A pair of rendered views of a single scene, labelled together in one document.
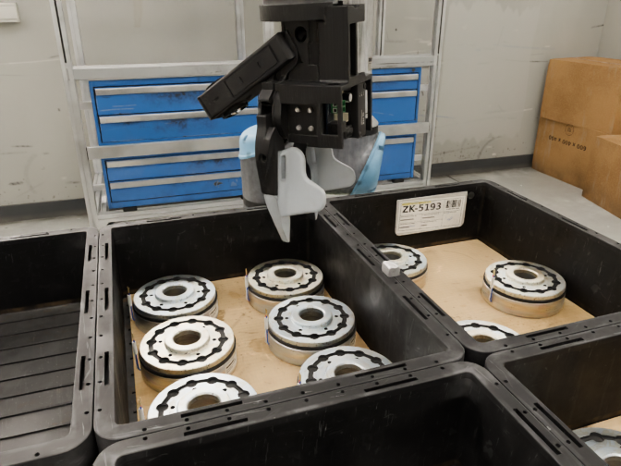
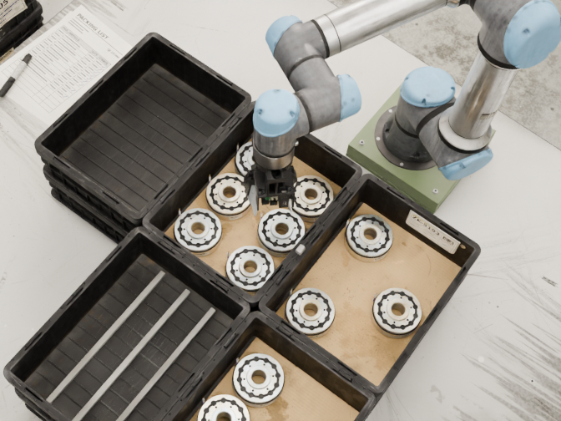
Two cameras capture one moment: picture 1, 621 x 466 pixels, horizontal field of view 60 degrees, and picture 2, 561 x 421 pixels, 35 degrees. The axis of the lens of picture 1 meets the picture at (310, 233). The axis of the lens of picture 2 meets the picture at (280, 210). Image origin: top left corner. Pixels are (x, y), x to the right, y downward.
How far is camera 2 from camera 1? 154 cm
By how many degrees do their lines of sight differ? 50
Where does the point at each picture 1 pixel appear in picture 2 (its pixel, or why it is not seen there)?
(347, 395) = (204, 276)
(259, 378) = (240, 231)
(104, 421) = (148, 217)
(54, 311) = (222, 113)
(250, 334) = (266, 208)
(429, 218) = (429, 233)
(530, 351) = (270, 324)
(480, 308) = (366, 298)
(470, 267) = (414, 278)
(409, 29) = not seen: outside the picture
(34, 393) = (175, 159)
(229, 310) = not seen: hidden behind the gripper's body
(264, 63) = not seen: hidden behind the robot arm
